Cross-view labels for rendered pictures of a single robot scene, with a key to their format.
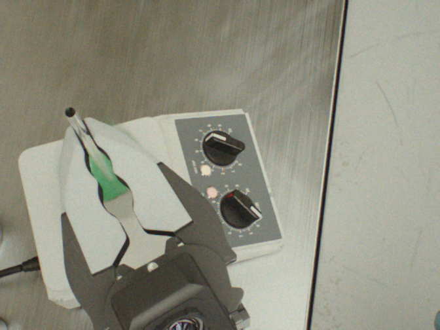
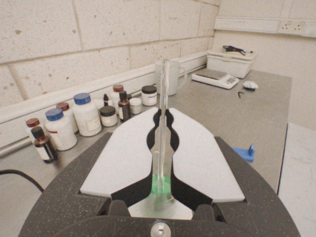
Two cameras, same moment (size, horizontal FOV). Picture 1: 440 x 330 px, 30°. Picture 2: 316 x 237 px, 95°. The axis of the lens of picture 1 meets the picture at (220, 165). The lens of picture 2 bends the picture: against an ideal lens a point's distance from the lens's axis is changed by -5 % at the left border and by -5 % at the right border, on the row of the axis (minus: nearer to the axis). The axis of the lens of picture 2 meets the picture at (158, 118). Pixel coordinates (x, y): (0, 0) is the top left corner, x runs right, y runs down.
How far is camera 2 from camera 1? 41 cm
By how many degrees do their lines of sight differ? 44
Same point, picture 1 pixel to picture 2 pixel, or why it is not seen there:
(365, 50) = not seen: hidden behind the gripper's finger
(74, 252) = (88, 159)
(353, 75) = not seen: hidden behind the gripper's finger
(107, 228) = (136, 157)
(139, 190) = (187, 144)
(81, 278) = (65, 187)
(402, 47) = (306, 223)
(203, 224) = (263, 213)
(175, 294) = not seen: outside the picture
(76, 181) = (139, 120)
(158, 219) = (197, 175)
